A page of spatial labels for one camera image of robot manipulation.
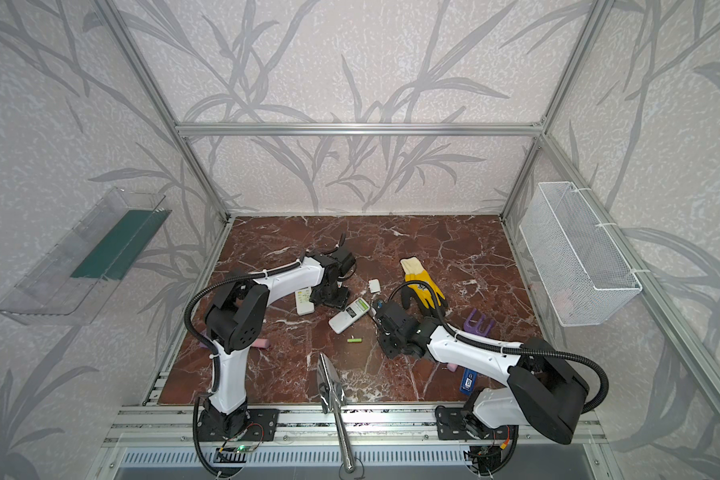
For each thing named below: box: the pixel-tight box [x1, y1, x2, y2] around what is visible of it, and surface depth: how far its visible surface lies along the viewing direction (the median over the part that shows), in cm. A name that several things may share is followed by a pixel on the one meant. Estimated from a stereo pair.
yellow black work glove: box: [400, 256, 446, 310], surface depth 102 cm
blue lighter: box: [460, 368, 478, 396], surface depth 79 cm
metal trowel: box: [317, 352, 356, 473], surface depth 78 cm
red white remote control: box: [328, 297, 371, 334], surface depth 93 cm
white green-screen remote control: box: [295, 287, 315, 316], surface depth 96 cm
